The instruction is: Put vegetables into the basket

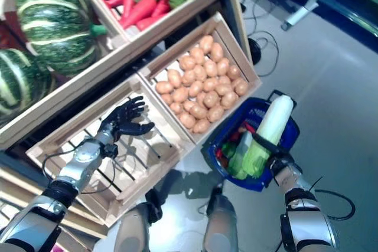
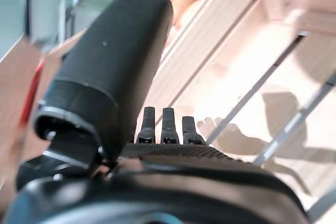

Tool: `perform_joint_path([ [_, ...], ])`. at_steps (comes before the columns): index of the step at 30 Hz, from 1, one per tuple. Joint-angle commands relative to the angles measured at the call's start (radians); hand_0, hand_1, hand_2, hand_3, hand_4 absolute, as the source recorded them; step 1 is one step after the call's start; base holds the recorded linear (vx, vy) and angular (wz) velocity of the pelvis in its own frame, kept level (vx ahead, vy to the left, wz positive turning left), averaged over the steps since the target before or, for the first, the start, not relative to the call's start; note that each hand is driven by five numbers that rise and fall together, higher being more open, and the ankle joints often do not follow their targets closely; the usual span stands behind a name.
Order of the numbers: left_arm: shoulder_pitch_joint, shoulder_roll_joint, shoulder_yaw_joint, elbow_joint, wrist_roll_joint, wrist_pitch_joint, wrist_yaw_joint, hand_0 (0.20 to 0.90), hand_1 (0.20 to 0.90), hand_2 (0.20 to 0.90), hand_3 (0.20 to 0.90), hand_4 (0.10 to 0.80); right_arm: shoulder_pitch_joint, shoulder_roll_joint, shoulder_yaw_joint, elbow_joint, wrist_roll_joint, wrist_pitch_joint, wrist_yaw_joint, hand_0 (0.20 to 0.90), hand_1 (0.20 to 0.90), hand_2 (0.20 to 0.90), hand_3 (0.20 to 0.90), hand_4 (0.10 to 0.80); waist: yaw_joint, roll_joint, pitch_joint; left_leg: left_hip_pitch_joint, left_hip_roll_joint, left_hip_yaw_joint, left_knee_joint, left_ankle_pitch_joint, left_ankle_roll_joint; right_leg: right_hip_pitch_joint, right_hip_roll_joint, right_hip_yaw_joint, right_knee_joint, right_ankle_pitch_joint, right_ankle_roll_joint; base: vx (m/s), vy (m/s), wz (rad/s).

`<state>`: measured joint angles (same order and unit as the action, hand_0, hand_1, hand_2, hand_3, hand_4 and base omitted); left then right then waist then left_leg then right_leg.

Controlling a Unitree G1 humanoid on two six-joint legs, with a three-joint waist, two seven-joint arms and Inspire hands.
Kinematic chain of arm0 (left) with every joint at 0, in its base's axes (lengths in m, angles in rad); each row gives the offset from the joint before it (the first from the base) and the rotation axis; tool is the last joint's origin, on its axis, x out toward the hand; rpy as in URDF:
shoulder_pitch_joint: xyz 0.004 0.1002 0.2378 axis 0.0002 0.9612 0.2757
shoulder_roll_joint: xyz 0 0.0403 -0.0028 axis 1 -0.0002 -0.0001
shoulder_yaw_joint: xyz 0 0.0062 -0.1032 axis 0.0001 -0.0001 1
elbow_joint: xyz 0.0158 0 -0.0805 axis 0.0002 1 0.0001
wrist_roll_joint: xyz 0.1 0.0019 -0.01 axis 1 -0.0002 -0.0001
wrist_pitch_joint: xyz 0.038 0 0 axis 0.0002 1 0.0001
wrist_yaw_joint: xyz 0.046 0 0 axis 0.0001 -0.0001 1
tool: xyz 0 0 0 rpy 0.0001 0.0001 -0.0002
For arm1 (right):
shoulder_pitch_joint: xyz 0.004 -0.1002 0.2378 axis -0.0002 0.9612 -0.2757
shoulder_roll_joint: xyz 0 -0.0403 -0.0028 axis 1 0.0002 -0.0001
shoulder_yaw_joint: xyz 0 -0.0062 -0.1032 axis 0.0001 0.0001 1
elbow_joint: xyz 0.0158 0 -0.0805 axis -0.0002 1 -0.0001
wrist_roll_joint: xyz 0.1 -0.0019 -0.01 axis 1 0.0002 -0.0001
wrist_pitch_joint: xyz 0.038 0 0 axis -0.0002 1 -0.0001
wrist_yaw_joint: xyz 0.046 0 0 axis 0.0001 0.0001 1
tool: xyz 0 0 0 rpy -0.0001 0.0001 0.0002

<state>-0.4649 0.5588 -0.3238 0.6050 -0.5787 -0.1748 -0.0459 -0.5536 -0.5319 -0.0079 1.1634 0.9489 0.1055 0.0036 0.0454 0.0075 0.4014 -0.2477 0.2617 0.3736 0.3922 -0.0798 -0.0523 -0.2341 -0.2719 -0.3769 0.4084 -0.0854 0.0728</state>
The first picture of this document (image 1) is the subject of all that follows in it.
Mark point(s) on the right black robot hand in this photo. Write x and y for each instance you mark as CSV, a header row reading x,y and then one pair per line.
x,y
280,161

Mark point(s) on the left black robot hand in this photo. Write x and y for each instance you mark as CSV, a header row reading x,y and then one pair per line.
x,y
122,122

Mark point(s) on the blue plastic shopping basket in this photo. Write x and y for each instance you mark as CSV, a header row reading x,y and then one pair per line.
x,y
212,145

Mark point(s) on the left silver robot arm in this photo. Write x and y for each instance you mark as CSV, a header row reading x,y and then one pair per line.
x,y
85,154

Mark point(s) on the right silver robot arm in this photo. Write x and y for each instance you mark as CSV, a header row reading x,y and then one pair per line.
x,y
307,222

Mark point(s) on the brown potato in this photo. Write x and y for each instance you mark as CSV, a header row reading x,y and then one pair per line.
x,y
187,119
223,89
233,72
206,43
166,98
224,80
201,125
211,99
176,108
223,66
210,67
189,105
217,52
215,114
164,87
200,72
195,88
229,100
180,94
187,62
201,97
210,84
174,78
241,86
197,55
188,77
198,111

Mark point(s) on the red pepper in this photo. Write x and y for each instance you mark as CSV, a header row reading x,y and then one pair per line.
x,y
237,134

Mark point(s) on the green bell pepper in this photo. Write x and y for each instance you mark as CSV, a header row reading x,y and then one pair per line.
x,y
228,149

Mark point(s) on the wooden crate of pumpkins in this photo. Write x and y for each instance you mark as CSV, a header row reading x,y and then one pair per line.
x,y
74,92

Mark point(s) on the red tomato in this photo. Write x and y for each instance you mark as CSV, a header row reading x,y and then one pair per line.
x,y
221,155

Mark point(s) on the slatted wooden cabbage crate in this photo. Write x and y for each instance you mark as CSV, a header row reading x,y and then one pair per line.
x,y
153,175

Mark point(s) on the wooden crate of potatoes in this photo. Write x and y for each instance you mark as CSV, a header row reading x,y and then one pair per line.
x,y
165,54

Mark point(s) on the robot right leg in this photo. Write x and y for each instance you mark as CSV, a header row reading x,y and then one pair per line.
x,y
220,225

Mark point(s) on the robot leg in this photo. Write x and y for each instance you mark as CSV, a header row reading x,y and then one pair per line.
x,y
220,225
133,228

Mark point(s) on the robot left leg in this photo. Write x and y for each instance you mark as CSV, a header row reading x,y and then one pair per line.
x,y
133,228

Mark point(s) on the green striped pumpkin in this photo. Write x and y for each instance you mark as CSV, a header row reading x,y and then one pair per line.
x,y
56,22
20,83

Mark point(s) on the black round floor object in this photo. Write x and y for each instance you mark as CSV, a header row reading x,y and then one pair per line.
x,y
254,51

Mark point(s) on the wooden crate of carrots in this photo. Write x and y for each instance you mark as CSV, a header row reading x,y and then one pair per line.
x,y
177,19

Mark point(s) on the wooden display stand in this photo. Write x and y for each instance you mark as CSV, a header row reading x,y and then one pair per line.
x,y
237,13

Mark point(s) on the white desk leg with caster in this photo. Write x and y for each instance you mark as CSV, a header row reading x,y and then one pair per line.
x,y
307,7

